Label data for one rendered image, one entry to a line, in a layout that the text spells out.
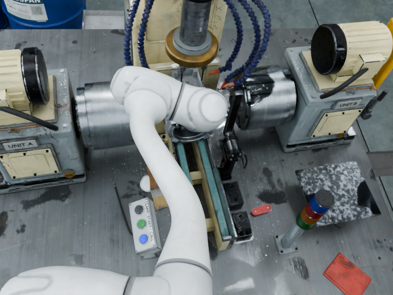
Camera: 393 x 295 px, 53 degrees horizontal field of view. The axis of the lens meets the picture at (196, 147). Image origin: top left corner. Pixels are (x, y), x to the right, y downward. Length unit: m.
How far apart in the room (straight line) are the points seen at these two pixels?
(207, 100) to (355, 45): 0.76
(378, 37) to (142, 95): 0.97
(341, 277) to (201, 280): 1.06
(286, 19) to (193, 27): 2.53
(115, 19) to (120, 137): 1.58
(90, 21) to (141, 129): 2.10
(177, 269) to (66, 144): 0.89
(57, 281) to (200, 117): 0.49
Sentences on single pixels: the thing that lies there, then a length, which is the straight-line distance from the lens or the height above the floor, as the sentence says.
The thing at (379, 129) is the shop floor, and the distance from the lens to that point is 3.24.
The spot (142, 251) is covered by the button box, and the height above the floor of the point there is 1.05.
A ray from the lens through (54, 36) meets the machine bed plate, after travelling 2.23.
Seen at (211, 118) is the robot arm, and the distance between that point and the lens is 0.94.
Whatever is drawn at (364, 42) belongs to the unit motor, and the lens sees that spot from 1.58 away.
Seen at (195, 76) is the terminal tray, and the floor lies 1.12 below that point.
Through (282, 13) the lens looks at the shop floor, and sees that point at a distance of 3.83.
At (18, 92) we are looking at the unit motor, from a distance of 1.33.
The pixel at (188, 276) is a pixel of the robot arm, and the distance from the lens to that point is 0.65.
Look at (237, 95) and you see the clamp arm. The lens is 1.37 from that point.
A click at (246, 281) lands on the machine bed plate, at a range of 1.55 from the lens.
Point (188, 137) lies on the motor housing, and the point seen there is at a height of 0.94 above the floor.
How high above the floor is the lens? 2.28
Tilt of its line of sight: 57 degrees down
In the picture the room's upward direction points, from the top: 10 degrees clockwise
